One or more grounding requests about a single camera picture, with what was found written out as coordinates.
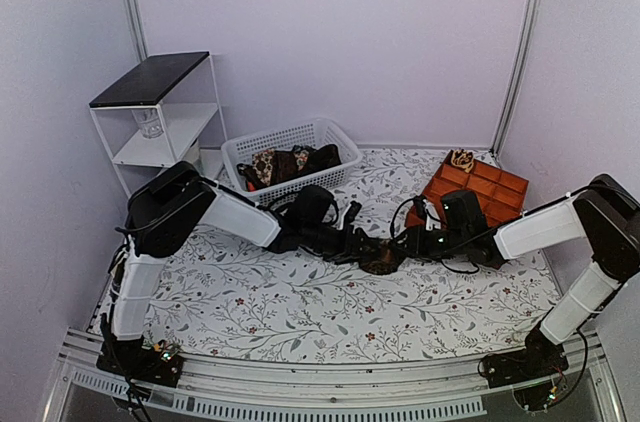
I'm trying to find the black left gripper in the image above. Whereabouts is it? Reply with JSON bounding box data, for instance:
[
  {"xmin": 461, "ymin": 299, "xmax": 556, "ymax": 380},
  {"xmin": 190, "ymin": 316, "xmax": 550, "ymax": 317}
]
[{"xmin": 304, "ymin": 223, "xmax": 382, "ymax": 266}]

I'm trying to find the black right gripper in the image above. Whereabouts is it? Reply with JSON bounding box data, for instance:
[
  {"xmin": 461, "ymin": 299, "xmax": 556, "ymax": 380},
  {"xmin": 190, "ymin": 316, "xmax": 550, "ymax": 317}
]
[{"xmin": 389, "ymin": 223, "xmax": 470, "ymax": 262}]

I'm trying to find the green brown patterned tie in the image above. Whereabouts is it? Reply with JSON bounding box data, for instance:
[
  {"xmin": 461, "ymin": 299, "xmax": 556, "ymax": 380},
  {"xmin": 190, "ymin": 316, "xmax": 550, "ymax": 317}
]
[{"xmin": 358, "ymin": 239, "xmax": 407, "ymax": 276}]

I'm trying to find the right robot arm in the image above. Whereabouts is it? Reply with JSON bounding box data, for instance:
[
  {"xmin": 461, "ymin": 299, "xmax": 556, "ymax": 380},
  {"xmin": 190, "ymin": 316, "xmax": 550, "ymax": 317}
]
[{"xmin": 391, "ymin": 174, "xmax": 639, "ymax": 378}]

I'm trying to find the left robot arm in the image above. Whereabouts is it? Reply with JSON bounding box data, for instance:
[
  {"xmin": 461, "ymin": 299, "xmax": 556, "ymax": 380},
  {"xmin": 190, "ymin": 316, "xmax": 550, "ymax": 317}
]
[{"xmin": 101, "ymin": 162, "xmax": 376, "ymax": 376}]

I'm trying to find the orange compartment tray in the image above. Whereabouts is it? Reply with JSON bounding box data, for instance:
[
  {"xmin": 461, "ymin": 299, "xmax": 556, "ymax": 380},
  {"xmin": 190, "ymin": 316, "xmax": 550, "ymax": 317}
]
[{"xmin": 404, "ymin": 156, "xmax": 530, "ymax": 271}]

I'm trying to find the rolled beige patterned tie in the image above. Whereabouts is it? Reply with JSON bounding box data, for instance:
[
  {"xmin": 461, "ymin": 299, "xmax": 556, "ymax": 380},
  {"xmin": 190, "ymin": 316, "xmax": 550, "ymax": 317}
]
[{"xmin": 448, "ymin": 149, "xmax": 475, "ymax": 174}]

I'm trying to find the black shiny tie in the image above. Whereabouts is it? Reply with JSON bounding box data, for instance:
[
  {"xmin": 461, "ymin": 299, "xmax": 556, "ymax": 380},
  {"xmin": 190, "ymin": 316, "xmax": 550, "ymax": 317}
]
[{"xmin": 302, "ymin": 144, "xmax": 342, "ymax": 175}]

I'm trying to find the dark red patterned tie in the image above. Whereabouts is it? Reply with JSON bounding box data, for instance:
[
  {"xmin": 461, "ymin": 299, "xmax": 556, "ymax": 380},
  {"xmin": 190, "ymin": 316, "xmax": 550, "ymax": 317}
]
[{"xmin": 272, "ymin": 150, "xmax": 308, "ymax": 185}]

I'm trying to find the white plastic basket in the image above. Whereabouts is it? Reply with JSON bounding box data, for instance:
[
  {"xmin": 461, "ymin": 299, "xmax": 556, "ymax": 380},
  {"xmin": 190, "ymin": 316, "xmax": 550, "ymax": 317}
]
[{"xmin": 222, "ymin": 118, "xmax": 362, "ymax": 205}]

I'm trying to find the cream paisley tie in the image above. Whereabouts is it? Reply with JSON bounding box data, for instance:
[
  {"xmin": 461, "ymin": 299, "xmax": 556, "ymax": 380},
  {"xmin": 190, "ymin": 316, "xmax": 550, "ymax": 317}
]
[{"xmin": 252, "ymin": 148, "xmax": 277, "ymax": 188}]

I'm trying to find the floral table mat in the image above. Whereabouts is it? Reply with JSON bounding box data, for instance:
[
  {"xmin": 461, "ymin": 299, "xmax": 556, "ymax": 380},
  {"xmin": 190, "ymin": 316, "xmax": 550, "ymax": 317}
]
[{"xmin": 99, "ymin": 146, "xmax": 569, "ymax": 366}]

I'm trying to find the white shelf with black top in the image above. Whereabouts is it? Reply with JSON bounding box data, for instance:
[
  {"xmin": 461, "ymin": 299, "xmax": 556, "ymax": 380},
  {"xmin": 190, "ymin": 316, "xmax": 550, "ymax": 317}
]
[{"xmin": 89, "ymin": 51, "xmax": 227, "ymax": 195}]

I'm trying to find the clear drinking glass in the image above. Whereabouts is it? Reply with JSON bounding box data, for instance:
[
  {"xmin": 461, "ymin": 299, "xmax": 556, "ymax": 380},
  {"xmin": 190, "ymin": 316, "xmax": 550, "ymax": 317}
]
[{"xmin": 132, "ymin": 108, "xmax": 164, "ymax": 139}]

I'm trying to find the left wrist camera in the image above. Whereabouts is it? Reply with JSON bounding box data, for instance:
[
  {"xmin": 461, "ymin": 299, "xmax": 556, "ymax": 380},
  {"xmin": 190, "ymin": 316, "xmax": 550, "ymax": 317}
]
[{"xmin": 338, "ymin": 201, "xmax": 362, "ymax": 231}]

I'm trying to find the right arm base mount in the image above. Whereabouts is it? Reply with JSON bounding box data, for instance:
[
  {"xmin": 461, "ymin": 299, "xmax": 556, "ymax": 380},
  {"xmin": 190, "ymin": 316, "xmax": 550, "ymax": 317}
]
[{"xmin": 477, "ymin": 333, "xmax": 589, "ymax": 413}]

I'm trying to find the metal front rail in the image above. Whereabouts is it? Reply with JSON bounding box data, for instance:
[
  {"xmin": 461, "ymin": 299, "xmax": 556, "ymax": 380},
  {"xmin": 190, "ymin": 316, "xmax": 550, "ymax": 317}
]
[{"xmin": 38, "ymin": 329, "xmax": 634, "ymax": 421}]

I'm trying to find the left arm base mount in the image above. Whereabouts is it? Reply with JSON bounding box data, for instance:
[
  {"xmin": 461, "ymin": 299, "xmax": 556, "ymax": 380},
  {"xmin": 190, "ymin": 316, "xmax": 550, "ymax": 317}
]
[{"xmin": 96, "ymin": 338, "xmax": 184, "ymax": 388}]

